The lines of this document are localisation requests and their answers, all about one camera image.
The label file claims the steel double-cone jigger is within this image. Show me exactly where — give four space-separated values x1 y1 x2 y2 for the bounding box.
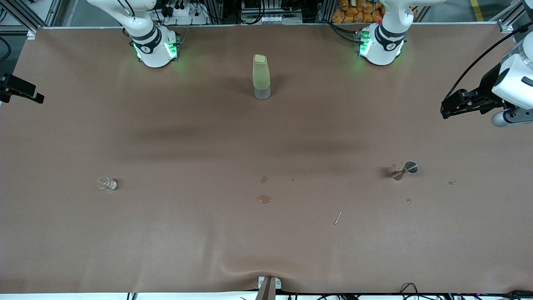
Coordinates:
391 160 419 182

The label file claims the orange snack packets pile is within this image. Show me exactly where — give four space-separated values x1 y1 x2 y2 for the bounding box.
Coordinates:
332 0 386 24

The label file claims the white power strip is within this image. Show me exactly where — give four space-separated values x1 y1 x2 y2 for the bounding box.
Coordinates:
160 3 209 25

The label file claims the brown table mat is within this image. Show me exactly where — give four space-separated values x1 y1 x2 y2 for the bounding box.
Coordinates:
0 25 533 294

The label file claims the yellow-green bottle with clear base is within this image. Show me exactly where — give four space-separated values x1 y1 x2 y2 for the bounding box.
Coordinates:
252 54 271 100

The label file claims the grey electronics box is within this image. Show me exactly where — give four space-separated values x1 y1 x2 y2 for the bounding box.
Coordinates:
241 0 303 25

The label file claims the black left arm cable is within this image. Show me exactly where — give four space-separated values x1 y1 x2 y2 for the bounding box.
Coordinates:
444 25 533 103

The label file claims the aluminium frame profile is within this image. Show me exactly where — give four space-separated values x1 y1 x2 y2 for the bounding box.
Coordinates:
0 0 63 40
491 0 533 34

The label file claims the metal table edge bracket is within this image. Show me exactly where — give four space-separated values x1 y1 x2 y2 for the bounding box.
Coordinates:
257 275 282 300

